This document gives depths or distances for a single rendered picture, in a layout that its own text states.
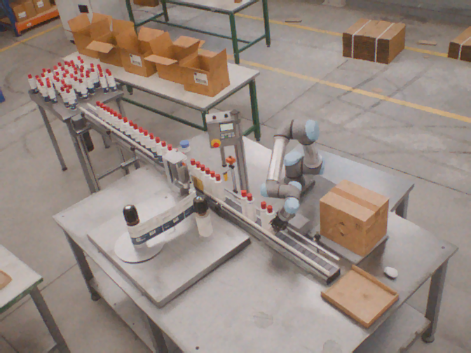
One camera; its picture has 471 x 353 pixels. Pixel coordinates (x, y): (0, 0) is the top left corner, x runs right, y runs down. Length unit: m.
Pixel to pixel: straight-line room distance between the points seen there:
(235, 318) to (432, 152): 3.12
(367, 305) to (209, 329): 0.82
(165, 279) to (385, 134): 3.25
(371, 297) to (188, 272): 1.00
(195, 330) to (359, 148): 3.09
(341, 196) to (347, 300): 0.57
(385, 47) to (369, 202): 4.10
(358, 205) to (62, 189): 3.36
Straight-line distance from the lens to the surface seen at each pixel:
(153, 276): 3.06
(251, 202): 3.14
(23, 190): 5.74
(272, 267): 3.04
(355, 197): 3.02
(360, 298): 2.89
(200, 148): 4.06
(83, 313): 4.25
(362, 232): 2.94
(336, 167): 3.73
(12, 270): 3.59
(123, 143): 4.28
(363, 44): 7.02
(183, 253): 3.14
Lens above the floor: 3.06
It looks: 37 degrees down
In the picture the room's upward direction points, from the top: 8 degrees counter-clockwise
